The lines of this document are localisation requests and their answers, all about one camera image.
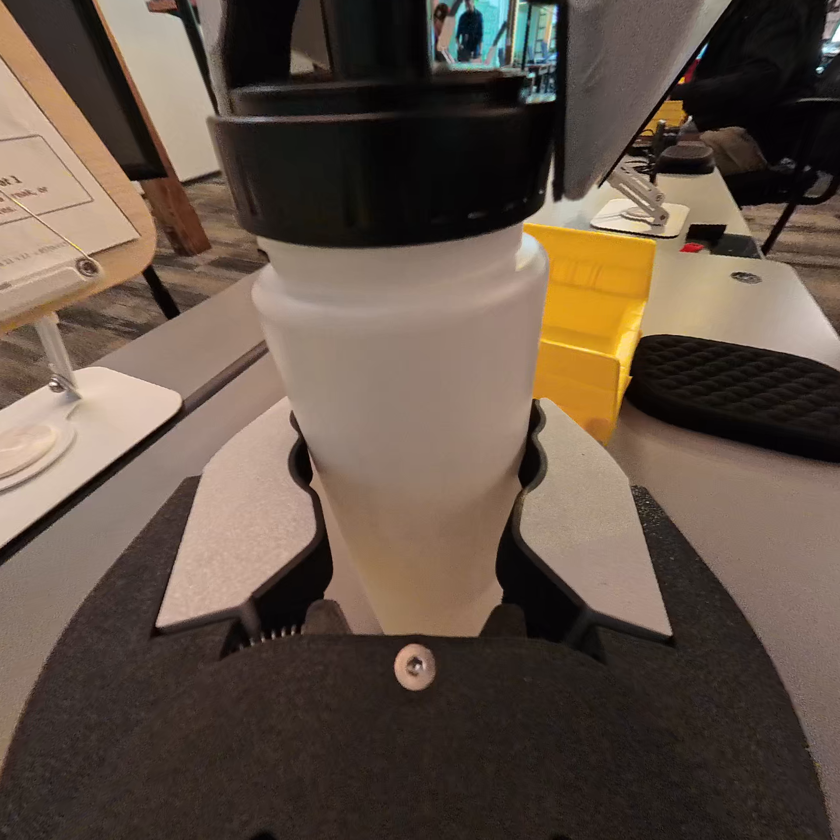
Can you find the brown wooden leg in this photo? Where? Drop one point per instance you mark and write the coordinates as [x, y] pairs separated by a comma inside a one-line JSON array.
[[177, 216]]

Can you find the white plastic bottle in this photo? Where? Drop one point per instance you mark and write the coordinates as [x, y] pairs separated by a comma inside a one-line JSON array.
[[407, 394]]

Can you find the yellow plastic bin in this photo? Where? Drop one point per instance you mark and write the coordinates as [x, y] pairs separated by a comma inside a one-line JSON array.
[[663, 118], [590, 374]]

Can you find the wooden instruction sheet board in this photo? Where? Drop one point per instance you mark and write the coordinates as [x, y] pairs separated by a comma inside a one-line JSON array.
[[65, 197]]

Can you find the small black box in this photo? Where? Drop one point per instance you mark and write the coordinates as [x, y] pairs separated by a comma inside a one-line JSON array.
[[705, 233]]

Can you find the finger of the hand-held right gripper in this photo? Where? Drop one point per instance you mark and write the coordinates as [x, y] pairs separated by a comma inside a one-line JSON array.
[[256, 39], [623, 79]]

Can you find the black office chair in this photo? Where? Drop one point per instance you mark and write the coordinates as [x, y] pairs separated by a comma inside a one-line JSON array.
[[807, 170]]

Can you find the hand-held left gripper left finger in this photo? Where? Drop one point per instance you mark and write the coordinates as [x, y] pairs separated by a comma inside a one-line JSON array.
[[229, 538]]

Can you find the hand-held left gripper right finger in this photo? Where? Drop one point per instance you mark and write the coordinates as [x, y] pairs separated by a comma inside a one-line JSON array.
[[590, 538]]

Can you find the black bottle lid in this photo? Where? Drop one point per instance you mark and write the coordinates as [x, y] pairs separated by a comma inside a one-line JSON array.
[[387, 177]]

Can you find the round desk grommet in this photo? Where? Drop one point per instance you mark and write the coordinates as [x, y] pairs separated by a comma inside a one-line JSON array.
[[745, 277]]

